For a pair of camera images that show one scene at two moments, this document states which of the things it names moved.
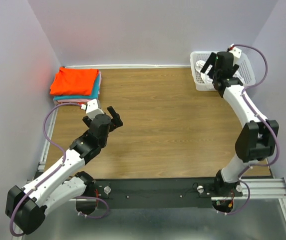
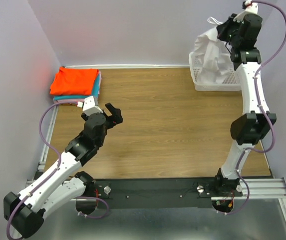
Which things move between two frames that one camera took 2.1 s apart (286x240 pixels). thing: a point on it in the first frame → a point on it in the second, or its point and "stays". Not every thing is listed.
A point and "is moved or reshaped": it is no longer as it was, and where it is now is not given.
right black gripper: x=210 y=61 → x=221 y=29
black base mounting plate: x=165 y=193 stays
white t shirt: x=208 y=79 is moved or reshaped
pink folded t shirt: x=83 y=101 stays
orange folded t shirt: x=74 y=81 stays
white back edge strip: x=186 y=65 stays
